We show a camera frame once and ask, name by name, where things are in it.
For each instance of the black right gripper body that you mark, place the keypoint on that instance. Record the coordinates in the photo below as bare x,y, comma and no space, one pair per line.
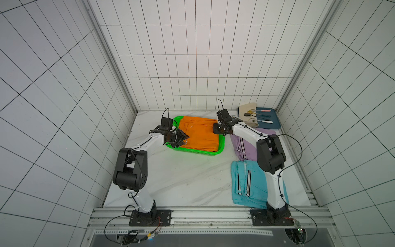
218,128

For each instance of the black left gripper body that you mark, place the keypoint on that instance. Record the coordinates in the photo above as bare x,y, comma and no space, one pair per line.
176,138

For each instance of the orange pants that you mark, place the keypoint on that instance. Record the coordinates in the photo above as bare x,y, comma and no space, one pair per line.
200,132

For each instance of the purple pants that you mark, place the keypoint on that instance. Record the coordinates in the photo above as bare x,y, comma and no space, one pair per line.
247,145

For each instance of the teal striped pants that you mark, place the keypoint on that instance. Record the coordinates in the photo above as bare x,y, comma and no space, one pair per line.
253,187

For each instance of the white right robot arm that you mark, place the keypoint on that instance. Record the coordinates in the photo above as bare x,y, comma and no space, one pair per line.
275,164

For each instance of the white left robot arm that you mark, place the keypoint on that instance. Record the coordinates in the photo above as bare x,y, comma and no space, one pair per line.
131,170

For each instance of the green plastic basket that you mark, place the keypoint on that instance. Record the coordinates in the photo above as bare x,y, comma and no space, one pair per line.
221,141

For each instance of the black spoon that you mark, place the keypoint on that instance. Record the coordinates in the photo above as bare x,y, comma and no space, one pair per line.
251,115

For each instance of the beige cutlery holder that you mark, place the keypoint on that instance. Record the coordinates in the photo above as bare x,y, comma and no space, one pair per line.
250,121

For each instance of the dark teal tray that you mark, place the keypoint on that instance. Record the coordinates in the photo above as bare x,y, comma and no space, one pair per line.
272,116

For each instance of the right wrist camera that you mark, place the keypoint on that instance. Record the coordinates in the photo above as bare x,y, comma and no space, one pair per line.
223,116

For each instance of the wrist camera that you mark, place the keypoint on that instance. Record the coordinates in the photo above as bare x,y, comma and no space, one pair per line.
223,116
166,123

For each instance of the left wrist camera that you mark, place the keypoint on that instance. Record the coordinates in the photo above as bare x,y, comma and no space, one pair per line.
166,123

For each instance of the white handled utensil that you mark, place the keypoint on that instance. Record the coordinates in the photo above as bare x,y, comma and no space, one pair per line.
266,121

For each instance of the aluminium mounting rail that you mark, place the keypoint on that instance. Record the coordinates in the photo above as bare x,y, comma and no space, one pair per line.
209,220

